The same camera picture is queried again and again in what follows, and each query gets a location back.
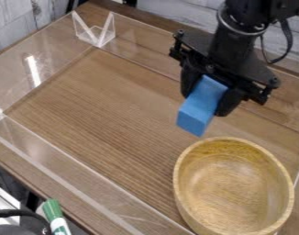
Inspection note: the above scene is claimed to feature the blue rectangular block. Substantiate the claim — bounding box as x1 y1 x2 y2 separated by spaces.
176 75 228 137

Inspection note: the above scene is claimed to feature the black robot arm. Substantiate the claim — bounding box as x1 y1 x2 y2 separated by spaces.
170 0 299 119

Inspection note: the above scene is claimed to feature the black cable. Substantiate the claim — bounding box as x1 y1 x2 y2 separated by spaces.
0 209 52 235

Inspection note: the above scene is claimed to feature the green and white marker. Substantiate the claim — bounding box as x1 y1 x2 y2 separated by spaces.
41 198 72 235

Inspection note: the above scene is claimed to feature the clear acrylic tray wall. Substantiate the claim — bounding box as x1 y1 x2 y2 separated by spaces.
0 109 194 235

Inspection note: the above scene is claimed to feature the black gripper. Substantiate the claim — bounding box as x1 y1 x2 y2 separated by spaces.
170 12 279 117

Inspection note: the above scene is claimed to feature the brown wooden bowl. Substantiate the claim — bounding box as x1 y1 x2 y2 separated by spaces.
172 137 294 235

